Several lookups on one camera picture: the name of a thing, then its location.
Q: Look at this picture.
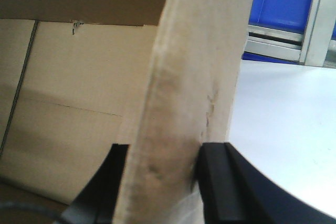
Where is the brown cardboard box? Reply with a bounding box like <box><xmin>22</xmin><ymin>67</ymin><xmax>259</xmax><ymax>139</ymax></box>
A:
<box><xmin>1</xmin><ymin>0</ymin><xmax>253</xmax><ymax>223</ymax></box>

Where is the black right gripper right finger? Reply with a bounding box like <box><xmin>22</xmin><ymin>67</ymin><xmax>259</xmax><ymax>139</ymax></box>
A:
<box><xmin>195</xmin><ymin>142</ymin><xmax>335</xmax><ymax>223</ymax></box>

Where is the metal shelf frame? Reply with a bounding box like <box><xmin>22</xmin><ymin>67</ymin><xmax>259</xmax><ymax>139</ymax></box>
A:
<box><xmin>245</xmin><ymin>0</ymin><xmax>336</xmax><ymax>68</ymax></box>

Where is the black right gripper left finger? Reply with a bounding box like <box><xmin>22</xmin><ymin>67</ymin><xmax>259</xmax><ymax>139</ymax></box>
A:
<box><xmin>61</xmin><ymin>144</ymin><xmax>129</xmax><ymax>223</ymax></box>

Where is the blue bin on shelf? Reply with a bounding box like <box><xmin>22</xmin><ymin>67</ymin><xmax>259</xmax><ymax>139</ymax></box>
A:
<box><xmin>241</xmin><ymin>0</ymin><xmax>336</xmax><ymax>63</ymax></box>

